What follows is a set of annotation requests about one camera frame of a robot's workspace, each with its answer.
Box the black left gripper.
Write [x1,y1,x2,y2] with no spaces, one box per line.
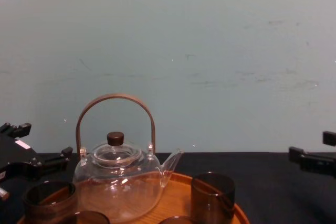
[0,122,74,183]

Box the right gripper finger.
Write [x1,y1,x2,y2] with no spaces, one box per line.
[322,130,336,147]
[288,146,336,178]

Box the round wooden tray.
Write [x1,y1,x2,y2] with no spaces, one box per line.
[16,171,250,224]

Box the black table cloth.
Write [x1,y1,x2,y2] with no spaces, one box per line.
[0,151,336,224]

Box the brown glass cup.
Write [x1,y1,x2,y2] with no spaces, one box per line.
[23,180,78,224]
[61,210,111,224]
[190,172,236,224]
[157,215,198,224]

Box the glass lid with dark knob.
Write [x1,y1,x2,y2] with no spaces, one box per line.
[92,131,143,168]

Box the glass teapot with wooden handle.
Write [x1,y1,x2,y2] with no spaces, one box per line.
[72,93,184,223]

